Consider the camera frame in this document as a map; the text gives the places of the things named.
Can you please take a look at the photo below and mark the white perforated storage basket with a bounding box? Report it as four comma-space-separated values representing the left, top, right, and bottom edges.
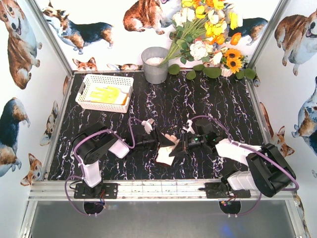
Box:
75, 74, 134, 113

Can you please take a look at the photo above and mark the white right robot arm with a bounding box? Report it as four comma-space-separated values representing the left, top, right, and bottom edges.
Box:
169, 116, 299, 197

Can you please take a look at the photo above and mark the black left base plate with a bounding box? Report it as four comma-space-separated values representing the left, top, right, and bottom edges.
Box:
74, 182, 118, 199

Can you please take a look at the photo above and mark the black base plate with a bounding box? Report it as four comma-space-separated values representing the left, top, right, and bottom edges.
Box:
74, 182, 118, 199
204, 182, 251, 198

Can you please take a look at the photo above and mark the white glove orange cuff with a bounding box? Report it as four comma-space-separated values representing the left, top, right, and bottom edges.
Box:
89, 86, 128, 105

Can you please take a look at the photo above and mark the artificial flower bouquet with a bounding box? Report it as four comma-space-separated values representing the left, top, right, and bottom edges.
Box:
162, 0, 243, 64

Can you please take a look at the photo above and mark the sunflower pot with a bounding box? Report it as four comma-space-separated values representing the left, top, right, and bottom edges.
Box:
220, 47, 248, 77

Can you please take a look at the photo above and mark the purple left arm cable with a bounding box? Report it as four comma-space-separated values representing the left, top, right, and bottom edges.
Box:
64, 116, 147, 218

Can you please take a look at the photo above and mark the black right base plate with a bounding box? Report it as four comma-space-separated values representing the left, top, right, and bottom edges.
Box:
204, 182, 251, 198

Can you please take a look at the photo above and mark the cream glove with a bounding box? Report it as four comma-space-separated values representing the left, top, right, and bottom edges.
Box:
164, 133, 179, 145
156, 146, 175, 166

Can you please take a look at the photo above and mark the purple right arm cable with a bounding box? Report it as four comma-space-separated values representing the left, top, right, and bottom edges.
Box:
190, 115, 300, 216

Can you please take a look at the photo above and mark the grey metal bucket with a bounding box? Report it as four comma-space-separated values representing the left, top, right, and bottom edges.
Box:
141, 47, 168, 84

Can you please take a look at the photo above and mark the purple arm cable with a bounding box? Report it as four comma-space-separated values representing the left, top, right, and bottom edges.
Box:
190, 115, 300, 216
64, 116, 147, 218

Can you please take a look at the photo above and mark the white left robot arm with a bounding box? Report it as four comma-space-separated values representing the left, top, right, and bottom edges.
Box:
72, 121, 175, 190

